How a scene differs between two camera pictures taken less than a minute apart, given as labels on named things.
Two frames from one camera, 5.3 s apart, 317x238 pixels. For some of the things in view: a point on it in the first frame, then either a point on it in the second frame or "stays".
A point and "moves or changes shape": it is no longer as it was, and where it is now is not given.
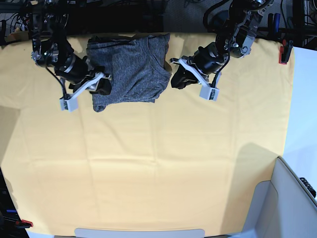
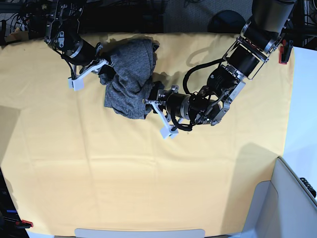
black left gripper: (76, 70) → (86, 55)
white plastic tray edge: (95, 233) stays
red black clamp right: (285, 51) stays
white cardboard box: (282, 208) stays
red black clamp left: (24, 224) stays
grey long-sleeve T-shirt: (137, 64) moves or changes shape
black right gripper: (207, 59) → (177, 103)
